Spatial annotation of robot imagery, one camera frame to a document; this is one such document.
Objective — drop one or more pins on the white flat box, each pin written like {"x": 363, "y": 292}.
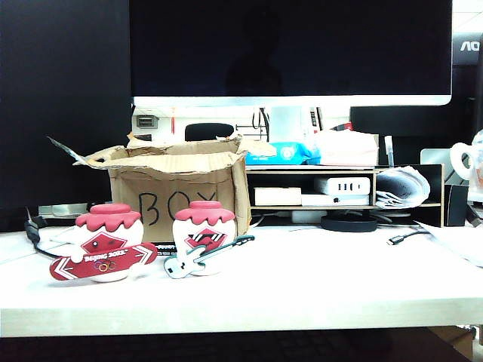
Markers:
{"x": 277, "y": 196}

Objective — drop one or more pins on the red white guitar doll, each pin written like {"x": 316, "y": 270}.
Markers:
{"x": 203, "y": 218}

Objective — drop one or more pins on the torn cardboard box marked BOX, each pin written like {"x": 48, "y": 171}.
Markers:
{"x": 181, "y": 177}

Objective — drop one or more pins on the red white snowboard doll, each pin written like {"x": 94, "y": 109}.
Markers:
{"x": 109, "y": 222}

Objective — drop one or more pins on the small black box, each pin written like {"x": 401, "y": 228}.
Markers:
{"x": 456, "y": 205}

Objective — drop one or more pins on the wooden desk shelf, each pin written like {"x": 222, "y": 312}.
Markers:
{"x": 275, "y": 207}

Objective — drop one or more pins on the blue tissue pack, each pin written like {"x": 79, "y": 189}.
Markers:
{"x": 287, "y": 152}

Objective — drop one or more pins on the black office chair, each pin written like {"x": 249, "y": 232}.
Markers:
{"x": 207, "y": 132}

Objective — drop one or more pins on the white flat device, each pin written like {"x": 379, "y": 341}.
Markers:
{"x": 320, "y": 200}

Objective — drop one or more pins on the red hanging ornament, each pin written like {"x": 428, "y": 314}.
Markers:
{"x": 173, "y": 120}

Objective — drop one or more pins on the white power strip charger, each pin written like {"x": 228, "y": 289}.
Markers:
{"x": 343, "y": 185}

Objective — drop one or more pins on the pink white tissue pack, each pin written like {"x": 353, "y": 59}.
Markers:
{"x": 347, "y": 149}

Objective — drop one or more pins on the silver-chinned large monitor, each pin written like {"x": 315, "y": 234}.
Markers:
{"x": 264, "y": 45}

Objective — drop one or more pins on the white pen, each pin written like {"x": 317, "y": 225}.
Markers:
{"x": 389, "y": 151}

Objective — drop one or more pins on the rolled paper stack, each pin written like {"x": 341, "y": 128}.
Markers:
{"x": 407, "y": 186}

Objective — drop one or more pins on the silver flat stand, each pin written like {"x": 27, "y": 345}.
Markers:
{"x": 64, "y": 209}

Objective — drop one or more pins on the silver metal stand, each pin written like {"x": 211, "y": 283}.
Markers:
{"x": 434, "y": 156}

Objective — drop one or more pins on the large black monitor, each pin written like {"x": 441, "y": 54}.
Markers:
{"x": 64, "y": 94}

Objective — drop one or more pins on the white ceramic mug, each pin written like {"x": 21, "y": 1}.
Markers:
{"x": 458, "y": 158}

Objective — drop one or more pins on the loose white papers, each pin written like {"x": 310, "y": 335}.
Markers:
{"x": 453, "y": 239}

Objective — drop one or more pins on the brown cardboard piece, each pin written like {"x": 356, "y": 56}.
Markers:
{"x": 453, "y": 339}

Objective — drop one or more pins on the grey AOC monitor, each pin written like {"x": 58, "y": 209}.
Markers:
{"x": 469, "y": 47}

